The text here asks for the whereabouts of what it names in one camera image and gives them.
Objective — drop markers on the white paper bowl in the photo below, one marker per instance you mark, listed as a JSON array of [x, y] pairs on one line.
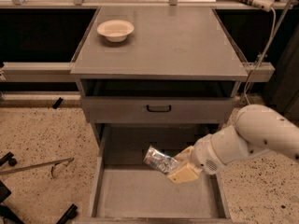
[[115, 30]]

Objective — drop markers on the grey metal rod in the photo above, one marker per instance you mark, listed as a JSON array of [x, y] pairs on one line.
[[34, 166]]

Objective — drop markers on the grey drawer cabinet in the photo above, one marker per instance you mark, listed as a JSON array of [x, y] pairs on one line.
[[173, 52]]

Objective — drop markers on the grey rail beam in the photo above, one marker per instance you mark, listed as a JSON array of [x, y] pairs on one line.
[[36, 72]]

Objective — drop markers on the closed grey drawer front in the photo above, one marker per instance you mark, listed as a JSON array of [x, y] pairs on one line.
[[132, 110]]

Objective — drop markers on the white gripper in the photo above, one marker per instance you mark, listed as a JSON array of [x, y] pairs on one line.
[[204, 156]]

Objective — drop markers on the black stand foot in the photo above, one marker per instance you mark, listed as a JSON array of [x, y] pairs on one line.
[[70, 213]]

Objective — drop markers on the silver blue redbull can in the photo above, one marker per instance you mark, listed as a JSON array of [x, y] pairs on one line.
[[160, 161]]

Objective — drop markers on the black clamp piece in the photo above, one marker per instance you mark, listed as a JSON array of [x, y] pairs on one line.
[[9, 158]]

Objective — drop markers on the small black block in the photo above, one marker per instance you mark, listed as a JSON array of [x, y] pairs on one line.
[[57, 103]]

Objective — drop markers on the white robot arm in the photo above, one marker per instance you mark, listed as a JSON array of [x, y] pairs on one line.
[[257, 129]]

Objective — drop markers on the black drawer handle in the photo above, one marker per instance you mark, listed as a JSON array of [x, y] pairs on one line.
[[159, 108]]

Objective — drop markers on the open grey lower drawer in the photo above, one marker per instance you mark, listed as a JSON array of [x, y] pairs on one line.
[[127, 191]]

